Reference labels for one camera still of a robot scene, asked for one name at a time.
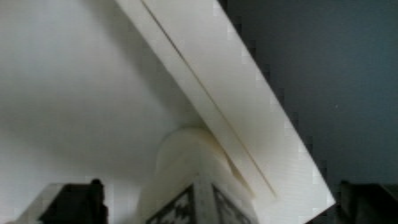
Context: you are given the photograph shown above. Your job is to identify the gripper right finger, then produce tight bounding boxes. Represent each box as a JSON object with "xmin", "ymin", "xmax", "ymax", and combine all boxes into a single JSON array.
[{"xmin": 306, "ymin": 180, "xmax": 398, "ymax": 224}]

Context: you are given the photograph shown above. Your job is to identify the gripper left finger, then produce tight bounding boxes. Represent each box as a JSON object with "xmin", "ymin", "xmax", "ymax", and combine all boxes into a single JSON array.
[{"xmin": 37, "ymin": 179, "xmax": 109, "ymax": 224}]

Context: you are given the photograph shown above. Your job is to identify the white table leg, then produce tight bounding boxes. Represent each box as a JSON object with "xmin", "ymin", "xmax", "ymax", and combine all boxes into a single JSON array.
[{"xmin": 137, "ymin": 128, "xmax": 260, "ymax": 224}]

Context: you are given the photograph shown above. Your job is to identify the white square tabletop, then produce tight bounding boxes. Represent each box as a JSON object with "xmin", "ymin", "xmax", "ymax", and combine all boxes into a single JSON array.
[{"xmin": 0, "ymin": 0, "xmax": 334, "ymax": 224}]

